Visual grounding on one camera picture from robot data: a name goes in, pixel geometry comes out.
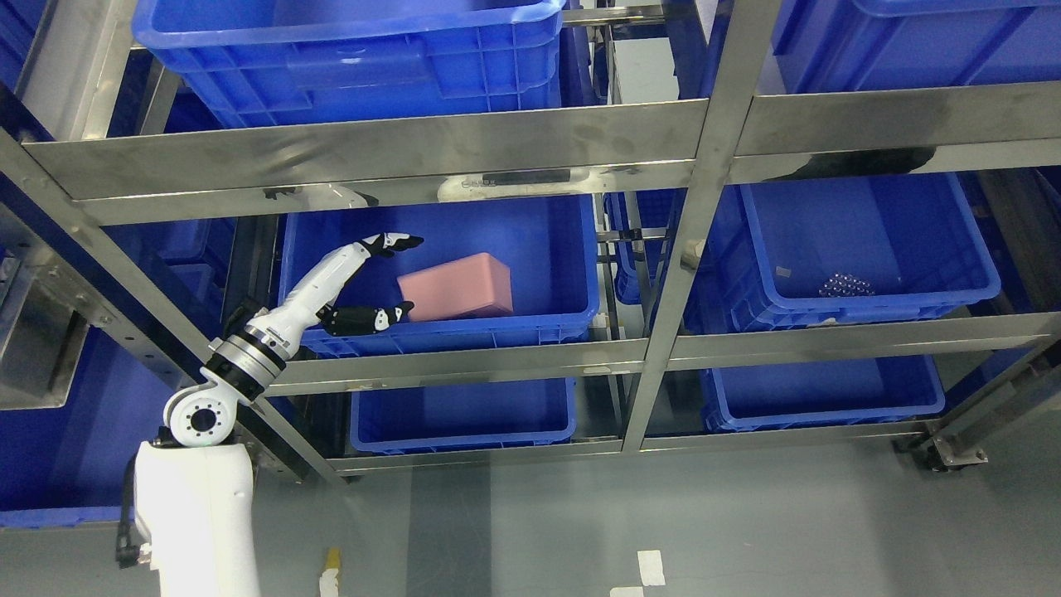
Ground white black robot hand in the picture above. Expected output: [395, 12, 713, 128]
[249, 233, 424, 354]

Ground pink plastic storage box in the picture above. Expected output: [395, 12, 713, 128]
[397, 252, 514, 322]

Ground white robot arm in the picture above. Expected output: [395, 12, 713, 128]
[114, 308, 314, 596]

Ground steel shelf rack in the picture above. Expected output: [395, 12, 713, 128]
[2, 1, 1059, 481]

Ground blue top shelf bin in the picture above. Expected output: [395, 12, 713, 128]
[131, 1, 564, 129]

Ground blue shelf bin right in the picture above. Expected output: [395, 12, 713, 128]
[685, 173, 1001, 335]

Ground blue bottom bin middle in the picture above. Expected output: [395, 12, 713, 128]
[349, 377, 576, 456]

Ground blue bottom bin right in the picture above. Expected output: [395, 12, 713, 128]
[700, 355, 947, 432]

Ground small steel balls cluster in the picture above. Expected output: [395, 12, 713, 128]
[817, 273, 875, 298]

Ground blue top right bin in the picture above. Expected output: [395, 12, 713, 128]
[772, 1, 1060, 94]

